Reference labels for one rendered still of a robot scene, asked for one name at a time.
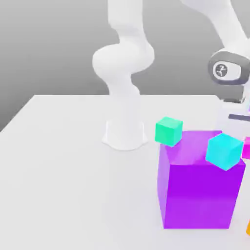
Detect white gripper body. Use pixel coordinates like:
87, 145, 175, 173
216, 102, 250, 140

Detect small magenta cube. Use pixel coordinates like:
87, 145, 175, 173
241, 136, 250, 160

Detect small cyan cube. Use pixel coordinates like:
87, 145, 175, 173
205, 132, 245, 172

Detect small green cube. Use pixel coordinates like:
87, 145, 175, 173
154, 116, 184, 147

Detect large purple box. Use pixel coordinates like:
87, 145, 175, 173
157, 130, 246, 229

